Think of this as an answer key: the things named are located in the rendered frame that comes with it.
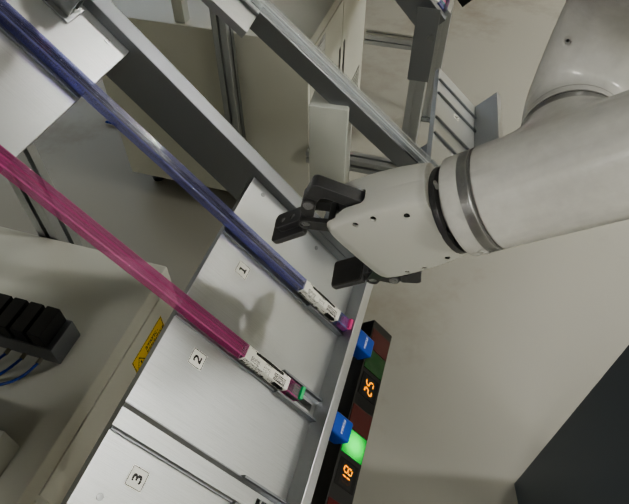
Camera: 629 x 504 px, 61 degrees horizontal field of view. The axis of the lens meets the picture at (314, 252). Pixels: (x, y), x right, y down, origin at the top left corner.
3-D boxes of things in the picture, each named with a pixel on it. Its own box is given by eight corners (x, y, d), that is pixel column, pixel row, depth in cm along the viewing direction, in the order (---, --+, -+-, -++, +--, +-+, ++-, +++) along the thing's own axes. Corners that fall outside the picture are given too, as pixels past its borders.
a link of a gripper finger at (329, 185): (398, 213, 47) (350, 231, 50) (342, 161, 42) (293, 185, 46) (397, 223, 46) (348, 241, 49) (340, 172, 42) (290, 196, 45)
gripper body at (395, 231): (493, 204, 48) (388, 235, 55) (437, 132, 42) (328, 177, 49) (494, 274, 44) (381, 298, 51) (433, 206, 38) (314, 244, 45)
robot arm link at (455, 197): (513, 190, 47) (481, 200, 49) (468, 125, 42) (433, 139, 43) (516, 271, 42) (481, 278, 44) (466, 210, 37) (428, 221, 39)
